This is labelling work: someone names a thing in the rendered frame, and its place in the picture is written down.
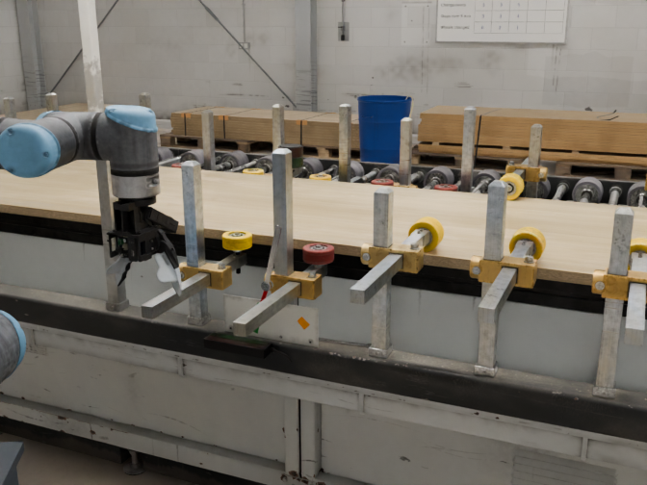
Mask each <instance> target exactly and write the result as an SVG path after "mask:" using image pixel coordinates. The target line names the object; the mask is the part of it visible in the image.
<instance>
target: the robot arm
mask: <svg viewBox="0 0 647 485"><path fill-rule="evenodd" d="M157 131H158V128H157V126H156V117H155V114H154V112H153V111H152V110H150V109H148V108H146V107H141V106H131V105H129V106H126V105H113V106H108V107H107V108H106V109H105V111H104V112H62V111H50V112H45V113H42V114H40V115H39V116H38V118H37V119H36V120H27V119H19V118H10V117H0V169H5V170H6V171H7V172H9V173H10V174H12V175H15V176H17V177H21V178H35V177H40V176H42V175H45V174H47V173H48V172H50V171H51V170H53V169H56V168H58V167H60V166H64V165H67V164H69V163H71V162H74V161H76V160H98V161H110V169H111V181H112V192H113V196H114V197H117V198H118V201H116V202H113V208H114V220H115V230H112V231H109V232H108V236H109V247H110V258H113V257H115V256H116V255H119V257H118V259H117V260H116V261H115V262H114V263H113V264H112V265H110V266H109V267H108V269H107V271H106V272H107V274H113V273H115V274H116V285H117V286H119V285H120V284H121V283H122V282H123V281H124V279H125V278H126V274H127V271H128V270H129V269H130V266H131V263H132V262H138V261H139V262H142V261H147V260H149V259H151V258H152V255H154V254H156V253H157V250H159V252H160V253H158V254H156V255H155V256H154V259H155V262H156V263H157V265H158V270H157V273H156V277H157V279H158V280H159V281H160V282H161V283H172V287H173V288H174V290H175V292H176V293H177V295H178V296H180V295H181V294H182V285H181V274H180V269H179V263H178V259H177V255H176V251H175V249H174V247H173V245H172V243H171V242H170V241H169V239H168V238H167V236H166V234H169V233H176V231H177V227H178V223H179V221H177V220H175V219H173V217H169V216H167V215H165V214H163V213H161V212H159V211H158V210H156V209H154V208H152V207H148V205H152V204H155V203H156V202H157V200H156V195H158V194H159V193H160V192H161V187H160V172H159V157H158V142H157ZM165 233H166V234H165ZM114 237H116V250H114V251H112V241H111V239H112V238H114ZM117 238H118V241H117ZM118 245H119V246H118ZM25 351H26V339H25V335H24V332H23V330H22V329H21V328H20V324H19V323H18V322H17V320H16V319H15V318H14V317H12V316H11V315H9V314H8V313H6V312H4V311H1V310H0V384H1V383H2V382H3V381H4V380H5V379H7V378H8V377H9V376H11V375H12V374H13V372H14V371H15V369H16V368H17V367H18V366H19V364H20V363H21V361H22V360H23V357H24V355H25Z"/></svg>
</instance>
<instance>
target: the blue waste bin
mask: <svg viewBox="0 0 647 485"><path fill-rule="evenodd" d="M357 101H358V120H359V141H360V145H359V147H360V162H371V163H385V164H400V147H401V120H402V119H403V118H405V117H410V118H411V114H412V110H413V105H414V103H413V98H412V97H411V96H401V95H366V96H359V97H357ZM411 101H412V108H411ZM410 109H411V111H410Z"/></svg>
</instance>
